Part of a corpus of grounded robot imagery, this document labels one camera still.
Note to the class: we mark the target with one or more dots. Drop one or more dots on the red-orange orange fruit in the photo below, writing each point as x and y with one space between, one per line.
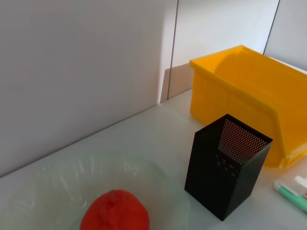
115 210

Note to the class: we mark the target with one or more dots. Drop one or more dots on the green pen with white cap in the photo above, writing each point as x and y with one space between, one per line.
295 198

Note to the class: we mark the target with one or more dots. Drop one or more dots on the eraser with barcode sleeve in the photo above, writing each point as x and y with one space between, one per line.
302 185

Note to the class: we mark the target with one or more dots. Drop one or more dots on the black mesh pen holder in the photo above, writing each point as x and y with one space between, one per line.
216 191

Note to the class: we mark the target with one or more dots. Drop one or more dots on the clear green glass fruit plate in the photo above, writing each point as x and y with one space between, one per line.
60 172

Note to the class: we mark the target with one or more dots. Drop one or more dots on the brown cardboard panel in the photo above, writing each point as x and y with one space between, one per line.
178 81

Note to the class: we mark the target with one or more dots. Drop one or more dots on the yellow plastic bin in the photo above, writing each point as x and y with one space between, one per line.
227 95

